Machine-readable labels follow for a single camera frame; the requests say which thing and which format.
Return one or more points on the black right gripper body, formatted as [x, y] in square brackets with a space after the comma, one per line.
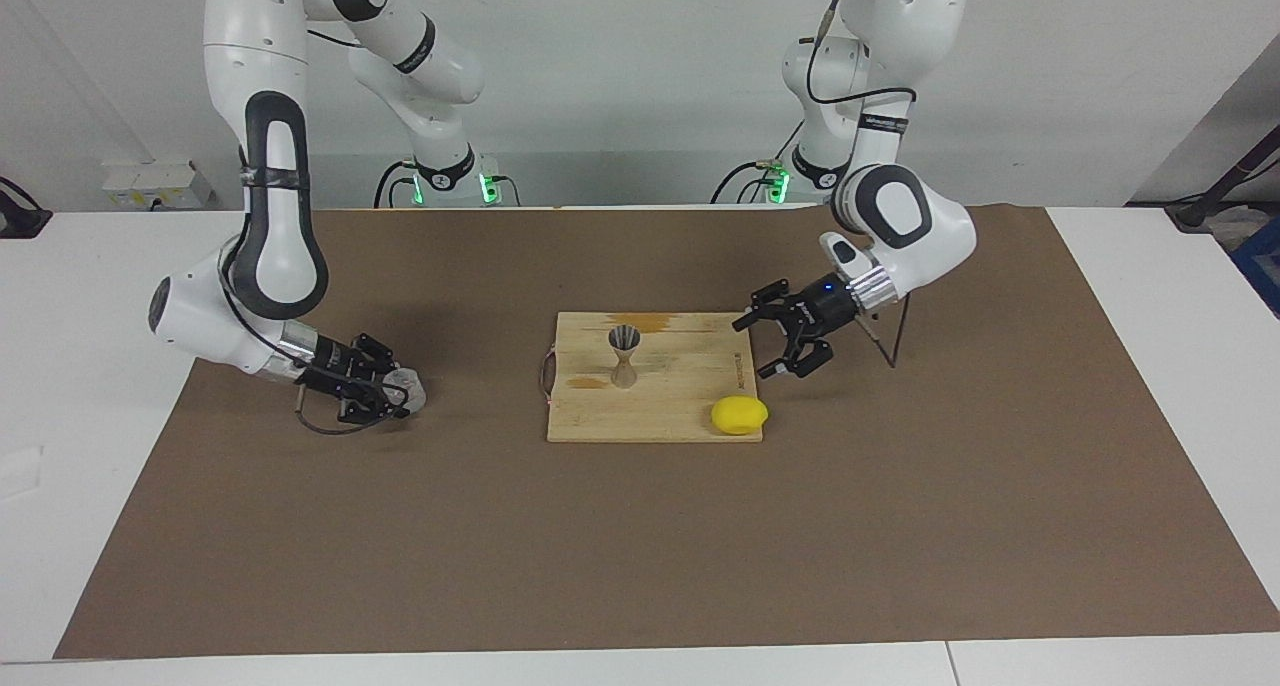
[330, 369]

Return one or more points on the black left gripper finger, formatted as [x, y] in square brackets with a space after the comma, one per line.
[768, 304]
[805, 359]

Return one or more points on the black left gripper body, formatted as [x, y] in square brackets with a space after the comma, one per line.
[825, 309]

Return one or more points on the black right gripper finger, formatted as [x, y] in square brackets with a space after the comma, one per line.
[365, 406]
[375, 351]

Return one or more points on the clear glass cup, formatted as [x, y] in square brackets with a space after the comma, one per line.
[412, 391]

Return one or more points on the metal double jigger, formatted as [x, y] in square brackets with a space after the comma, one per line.
[625, 378]

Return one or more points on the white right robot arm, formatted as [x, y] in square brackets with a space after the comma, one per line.
[275, 216]

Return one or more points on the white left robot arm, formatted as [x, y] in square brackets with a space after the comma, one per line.
[900, 216]

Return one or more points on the yellow lemon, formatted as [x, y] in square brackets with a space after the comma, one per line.
[738, 416]

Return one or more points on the wooden cutting board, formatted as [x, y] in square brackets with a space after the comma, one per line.
[680, 386]

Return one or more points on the brown table mat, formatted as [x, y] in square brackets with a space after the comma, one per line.
[300, 526]

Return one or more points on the black stand base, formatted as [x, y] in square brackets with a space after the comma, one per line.
[20, 221]

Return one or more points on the black tripod leg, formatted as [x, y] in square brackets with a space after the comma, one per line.
[1235, 173]

